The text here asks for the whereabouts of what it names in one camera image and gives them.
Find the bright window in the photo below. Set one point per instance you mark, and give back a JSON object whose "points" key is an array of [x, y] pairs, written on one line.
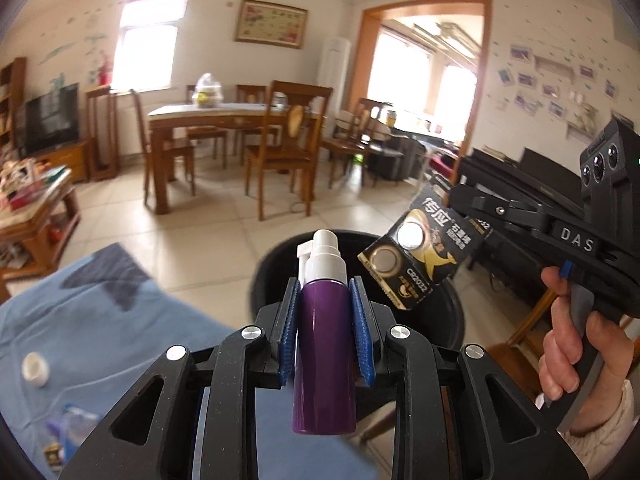
{"points": [[145, 50]]}

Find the dark armchair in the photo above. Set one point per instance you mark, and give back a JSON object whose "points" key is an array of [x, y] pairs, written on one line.
{"points": [[400, 157]]}

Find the person's right forearm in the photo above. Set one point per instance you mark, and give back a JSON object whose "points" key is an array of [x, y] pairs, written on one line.
{"points": [[600, 440]]}

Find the framed wall picture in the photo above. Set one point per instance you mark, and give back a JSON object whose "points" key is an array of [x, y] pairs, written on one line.
{"points": [[270, 24]]}

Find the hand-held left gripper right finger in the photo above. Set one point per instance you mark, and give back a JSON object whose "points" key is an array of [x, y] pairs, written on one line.
{"points": [[362, 335]]}

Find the wooden television stand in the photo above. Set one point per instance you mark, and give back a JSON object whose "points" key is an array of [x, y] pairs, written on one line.
{"points": [[65, 160]]}

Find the small purple packet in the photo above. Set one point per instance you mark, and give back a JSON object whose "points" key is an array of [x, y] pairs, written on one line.
{"points": [[54, 431]]}

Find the person's right hand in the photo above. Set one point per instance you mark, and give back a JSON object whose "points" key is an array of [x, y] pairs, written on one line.
{"points": [[560, 350]]}

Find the group of wall photos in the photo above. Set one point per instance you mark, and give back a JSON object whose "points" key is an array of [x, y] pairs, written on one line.
{"points": [[550, 90]]}

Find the wooden dining table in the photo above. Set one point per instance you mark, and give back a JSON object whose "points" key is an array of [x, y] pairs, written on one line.
{"points": [[225, 121]]}

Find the wooden bookshelf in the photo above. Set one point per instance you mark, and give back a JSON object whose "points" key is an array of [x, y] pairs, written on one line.
{"points": [[15, 90]]}

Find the purple spray bottle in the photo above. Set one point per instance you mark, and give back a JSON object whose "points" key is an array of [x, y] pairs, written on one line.
{"points": [[322, 360]]}

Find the wooden stool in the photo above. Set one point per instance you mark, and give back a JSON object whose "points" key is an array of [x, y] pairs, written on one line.
{"points": [[520, 350]]}

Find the tall wooden plant stand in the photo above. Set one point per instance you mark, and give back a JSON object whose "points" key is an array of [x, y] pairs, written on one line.
{"points": [[102, 125]]}

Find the black television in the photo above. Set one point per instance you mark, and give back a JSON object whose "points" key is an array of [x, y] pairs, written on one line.
{"points": [[50, 120]]}

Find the wooden dining chair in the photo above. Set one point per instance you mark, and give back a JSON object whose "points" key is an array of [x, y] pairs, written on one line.
{"points": [[250, 95], [205, 135], [360, 125], [280, 160], [165, 150]]}

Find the black trash bin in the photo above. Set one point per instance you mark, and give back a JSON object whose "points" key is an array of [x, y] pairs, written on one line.
{"points": [[442, 310]]}

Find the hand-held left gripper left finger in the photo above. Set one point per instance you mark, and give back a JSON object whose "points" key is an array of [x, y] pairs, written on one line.
{"points": [[287, 340]]}

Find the blue tablecloth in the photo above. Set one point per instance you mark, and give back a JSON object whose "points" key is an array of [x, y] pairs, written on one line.
{"points": [[125, 350]]}

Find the clutter pile on coffee table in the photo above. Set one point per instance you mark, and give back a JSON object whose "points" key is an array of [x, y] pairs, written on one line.
{"points": [[25, 190]]}

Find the white plastic cap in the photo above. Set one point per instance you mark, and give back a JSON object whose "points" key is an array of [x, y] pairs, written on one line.
{"points": [[35, 370]]}

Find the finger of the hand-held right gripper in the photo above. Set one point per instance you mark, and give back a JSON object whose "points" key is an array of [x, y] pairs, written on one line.
{"points": [[500, 207]]}

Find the plastic bag of fruit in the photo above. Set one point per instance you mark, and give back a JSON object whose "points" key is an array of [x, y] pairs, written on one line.
{"points": [[207, 92]]}

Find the wooden archway frame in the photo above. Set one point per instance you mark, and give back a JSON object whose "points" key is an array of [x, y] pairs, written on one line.
{"points": [[362, 60]]}

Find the wooden coffee table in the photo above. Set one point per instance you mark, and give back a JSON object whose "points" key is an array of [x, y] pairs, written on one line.
{"points": [[35, 230]]}

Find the black button battery card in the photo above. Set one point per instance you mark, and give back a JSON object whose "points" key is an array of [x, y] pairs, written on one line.
{"points": [[415, 270]]}

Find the white standing air conditioner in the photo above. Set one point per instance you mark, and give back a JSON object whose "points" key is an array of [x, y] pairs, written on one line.
{"points": [[332, 80]]}

